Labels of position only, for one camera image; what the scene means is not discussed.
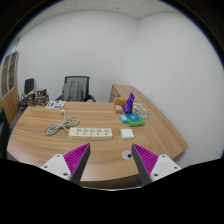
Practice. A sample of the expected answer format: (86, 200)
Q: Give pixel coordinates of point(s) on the black visitor chair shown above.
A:
(29, 86)

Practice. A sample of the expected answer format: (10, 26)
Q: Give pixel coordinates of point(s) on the small beige box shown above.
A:
(118, 108)

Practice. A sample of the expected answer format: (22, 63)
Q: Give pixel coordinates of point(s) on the clear plastic bag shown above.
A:
(144, 112)

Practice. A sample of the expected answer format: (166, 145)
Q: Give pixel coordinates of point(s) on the white charger block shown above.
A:
(127, 134)

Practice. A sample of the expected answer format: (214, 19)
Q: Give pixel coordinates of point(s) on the cream power strip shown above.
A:
(90, 133)

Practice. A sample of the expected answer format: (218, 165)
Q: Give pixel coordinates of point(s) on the dark printed box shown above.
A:
(41, 97)

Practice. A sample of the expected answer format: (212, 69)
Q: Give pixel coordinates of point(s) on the grey backpack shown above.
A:
(72, 91)

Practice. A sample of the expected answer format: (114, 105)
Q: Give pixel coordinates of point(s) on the black leather armchair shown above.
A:
(4, 133)

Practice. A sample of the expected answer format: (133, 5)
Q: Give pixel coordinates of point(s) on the brown cardboard box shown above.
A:
(31, 99)

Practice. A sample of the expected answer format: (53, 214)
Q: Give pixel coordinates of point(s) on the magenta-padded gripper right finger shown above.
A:
(146, 159)

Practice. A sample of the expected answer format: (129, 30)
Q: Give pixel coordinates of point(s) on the orange box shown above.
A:
(119, 101)

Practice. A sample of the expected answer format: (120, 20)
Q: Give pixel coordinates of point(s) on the black mesh office chair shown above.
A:
(76, 78)

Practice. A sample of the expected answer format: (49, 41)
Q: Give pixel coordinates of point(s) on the small blue box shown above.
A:
(123, 118)

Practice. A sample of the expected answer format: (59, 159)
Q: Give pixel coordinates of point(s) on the purple standing card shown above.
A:
(129, 104)

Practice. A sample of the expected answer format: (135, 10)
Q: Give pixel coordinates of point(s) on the green and purple leaflet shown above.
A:
(55, 105)

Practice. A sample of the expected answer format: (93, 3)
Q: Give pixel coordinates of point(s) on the green flat box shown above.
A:
(135, 120)

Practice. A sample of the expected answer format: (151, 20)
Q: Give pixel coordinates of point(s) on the wooden glass-door cabinet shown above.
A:
(10, 103)

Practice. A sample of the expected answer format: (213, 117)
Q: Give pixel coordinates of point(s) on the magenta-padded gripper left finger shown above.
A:
(76, 158)

